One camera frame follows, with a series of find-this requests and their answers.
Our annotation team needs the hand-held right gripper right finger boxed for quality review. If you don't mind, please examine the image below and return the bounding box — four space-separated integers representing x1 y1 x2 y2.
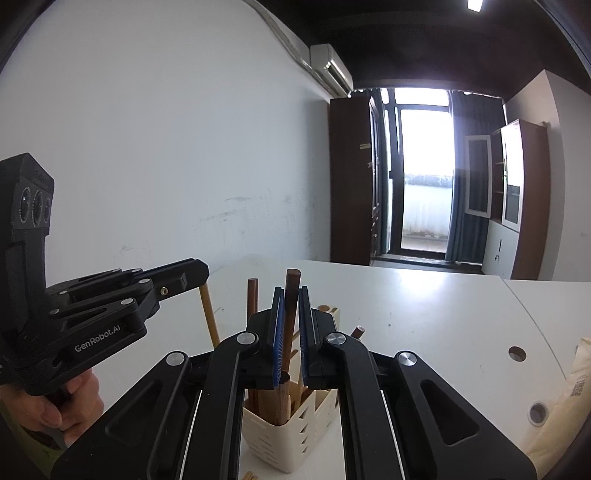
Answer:
298 285 539 480

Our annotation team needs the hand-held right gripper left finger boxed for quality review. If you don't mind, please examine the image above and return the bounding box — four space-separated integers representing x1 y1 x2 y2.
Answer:
51 286 286 480

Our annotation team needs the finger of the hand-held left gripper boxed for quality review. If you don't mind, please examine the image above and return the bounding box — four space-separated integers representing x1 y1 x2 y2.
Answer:
69 257 207 297
46 263 211 332

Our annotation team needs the reddish brown wooden chopstick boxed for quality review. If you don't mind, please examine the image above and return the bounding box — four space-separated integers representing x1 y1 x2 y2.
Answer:
277 268 303 425

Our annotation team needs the white slotted utensil holder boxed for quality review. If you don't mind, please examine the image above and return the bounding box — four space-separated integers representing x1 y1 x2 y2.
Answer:
242 305 342 474

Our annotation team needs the person's left hand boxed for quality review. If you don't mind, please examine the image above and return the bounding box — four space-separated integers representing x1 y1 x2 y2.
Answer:
0 369 106 450

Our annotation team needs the dark brown wardrobe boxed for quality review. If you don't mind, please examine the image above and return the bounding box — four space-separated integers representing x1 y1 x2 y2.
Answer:
329 90 384 266

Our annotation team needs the glass balcony door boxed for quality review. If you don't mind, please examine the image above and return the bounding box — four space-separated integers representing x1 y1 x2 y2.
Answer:
381 88 455 261

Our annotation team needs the white framed cabinet door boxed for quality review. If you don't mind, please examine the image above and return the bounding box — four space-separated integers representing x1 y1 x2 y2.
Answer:
464 134 492 217

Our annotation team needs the white air conditioner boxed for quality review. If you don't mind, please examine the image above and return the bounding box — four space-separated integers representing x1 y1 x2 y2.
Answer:
310 44 354 97

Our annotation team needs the brown and white cabinet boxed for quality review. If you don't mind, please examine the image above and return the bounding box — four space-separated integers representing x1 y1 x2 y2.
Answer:
480 119 552 281

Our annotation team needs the brown paper bag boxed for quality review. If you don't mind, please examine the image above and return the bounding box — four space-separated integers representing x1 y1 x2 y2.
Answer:
522 337 591 472

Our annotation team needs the white wall cable conduit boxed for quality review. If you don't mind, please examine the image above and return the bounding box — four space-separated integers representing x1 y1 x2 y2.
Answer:
245 0 315 70

